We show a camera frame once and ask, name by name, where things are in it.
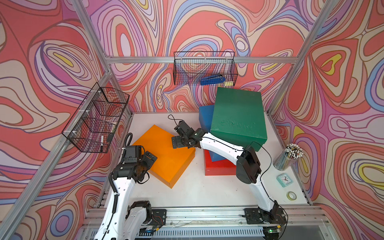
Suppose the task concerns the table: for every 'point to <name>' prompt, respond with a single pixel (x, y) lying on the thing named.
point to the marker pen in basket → (102, 143)
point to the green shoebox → (238, 116)
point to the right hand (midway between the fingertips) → (180, 145)
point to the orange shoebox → (171, 162)
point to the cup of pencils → (291, 153)
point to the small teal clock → (284, 179)
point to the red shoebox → (221, 167)
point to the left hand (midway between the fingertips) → (152, 162)
